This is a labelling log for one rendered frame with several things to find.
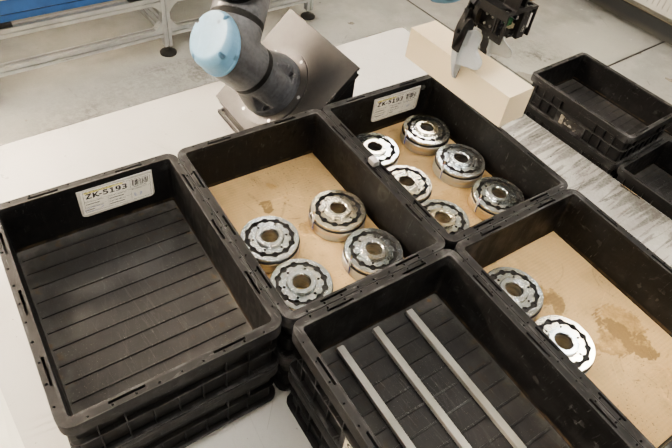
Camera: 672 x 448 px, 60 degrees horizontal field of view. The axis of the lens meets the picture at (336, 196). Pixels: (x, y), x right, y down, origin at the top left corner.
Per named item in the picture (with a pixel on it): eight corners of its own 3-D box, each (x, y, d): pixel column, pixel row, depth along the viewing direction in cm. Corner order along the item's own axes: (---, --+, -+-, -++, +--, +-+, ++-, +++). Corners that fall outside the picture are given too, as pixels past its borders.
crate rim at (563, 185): (318, 116, 117) (319, 106, 116) (431, 81, 131) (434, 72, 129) (447, 254, 95) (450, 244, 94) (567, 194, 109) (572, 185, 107)
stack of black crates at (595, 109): (491, 170, 229) (530, 72, 198) (539, 145, 244) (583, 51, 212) (572, 237, 208) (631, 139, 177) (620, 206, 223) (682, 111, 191)
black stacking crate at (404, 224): (180, 198, 111) (175, 153, 103) (313, 153, 124) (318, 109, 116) (283, 365, 89) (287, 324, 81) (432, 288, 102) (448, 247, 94)
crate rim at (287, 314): (174, 160, 104) (173, 150, 102) (318, 116, 117) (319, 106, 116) (286, 333, 82) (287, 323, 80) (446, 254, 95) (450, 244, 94)
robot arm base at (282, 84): (235, 96, 140) (208, 78, 132) (274, 46, 139) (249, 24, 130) (271, 128, 132) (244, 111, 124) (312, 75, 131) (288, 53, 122)
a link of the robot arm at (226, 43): (219, 92, 129) (176, 64, 118) (233, 37, 132) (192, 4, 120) (262, 91, 123) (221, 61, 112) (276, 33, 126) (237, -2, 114)
